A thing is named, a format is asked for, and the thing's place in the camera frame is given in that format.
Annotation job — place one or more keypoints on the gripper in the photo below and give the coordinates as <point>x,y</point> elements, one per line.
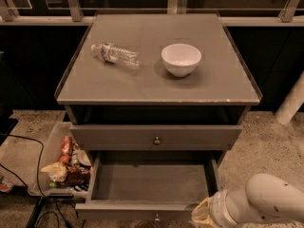
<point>218,209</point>

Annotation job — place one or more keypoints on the grey drawer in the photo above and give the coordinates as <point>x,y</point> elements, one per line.
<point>148,185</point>
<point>155,137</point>

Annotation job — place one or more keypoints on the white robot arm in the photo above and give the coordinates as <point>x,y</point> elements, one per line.
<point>264,199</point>

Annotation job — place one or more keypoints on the grey top drawer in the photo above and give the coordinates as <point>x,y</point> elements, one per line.
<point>155,137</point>

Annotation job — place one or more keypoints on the grey drawer cabinet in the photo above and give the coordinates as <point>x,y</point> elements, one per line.
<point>219,91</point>

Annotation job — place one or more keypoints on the brown snack bag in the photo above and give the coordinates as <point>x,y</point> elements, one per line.
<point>77,176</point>

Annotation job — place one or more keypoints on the clear plastic bin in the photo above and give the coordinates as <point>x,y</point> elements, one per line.
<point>43,184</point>

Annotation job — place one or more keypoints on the white pillar base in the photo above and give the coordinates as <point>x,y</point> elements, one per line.
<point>293,101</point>

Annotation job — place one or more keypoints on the yellow snack bag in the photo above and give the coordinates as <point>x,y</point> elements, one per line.
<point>56,171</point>

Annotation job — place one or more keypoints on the red snack bag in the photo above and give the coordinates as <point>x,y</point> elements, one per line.
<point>66,149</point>

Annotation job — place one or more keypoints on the white bowl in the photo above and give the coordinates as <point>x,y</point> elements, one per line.
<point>180,59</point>

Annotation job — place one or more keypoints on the clear plastic water bottle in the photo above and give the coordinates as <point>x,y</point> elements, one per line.
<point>113,54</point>

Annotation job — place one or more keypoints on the metal window frame rail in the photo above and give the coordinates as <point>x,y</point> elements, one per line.
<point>231,13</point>

